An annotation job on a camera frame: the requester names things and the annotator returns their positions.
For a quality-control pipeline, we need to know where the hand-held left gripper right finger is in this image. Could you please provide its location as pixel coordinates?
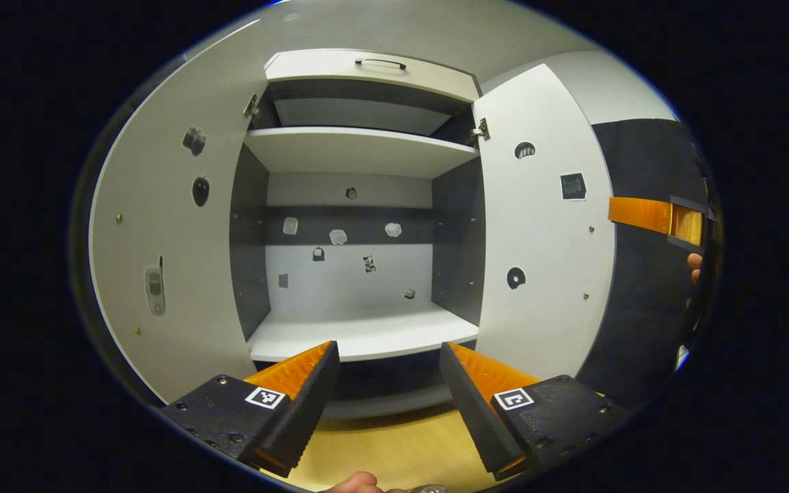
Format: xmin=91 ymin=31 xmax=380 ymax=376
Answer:
xmin=439 ymin=341 xmax=631 ymax=481

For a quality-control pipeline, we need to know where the white cabinet door camera sticker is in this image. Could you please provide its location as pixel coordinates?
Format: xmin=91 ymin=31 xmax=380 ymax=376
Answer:
xmin=88 ymin=19 xmax=272 ymax=405

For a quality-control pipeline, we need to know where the white and grey cabinet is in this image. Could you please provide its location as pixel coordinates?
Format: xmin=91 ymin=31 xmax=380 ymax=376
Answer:
xmin=229 ymin=48 xmax=488 ymax=420

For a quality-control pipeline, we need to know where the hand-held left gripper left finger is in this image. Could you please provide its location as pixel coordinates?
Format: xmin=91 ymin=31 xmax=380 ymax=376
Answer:
xmin=162 ymin=340 xmax=342 ymax=479

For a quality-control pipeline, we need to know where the white cabinet drawer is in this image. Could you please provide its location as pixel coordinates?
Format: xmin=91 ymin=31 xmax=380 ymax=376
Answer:
xmin=264 ymin=49 xmax=481 ymax=103

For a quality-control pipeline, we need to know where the white cabinet shelf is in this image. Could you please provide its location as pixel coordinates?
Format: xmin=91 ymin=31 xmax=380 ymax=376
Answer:
xmin=244 ymin=127 xmax=481 ymax=180

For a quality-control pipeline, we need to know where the white cabinet door calendar sticker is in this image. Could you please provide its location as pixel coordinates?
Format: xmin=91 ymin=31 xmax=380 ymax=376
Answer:
xmin=471 ymin=64 xmax=618 ymax=383

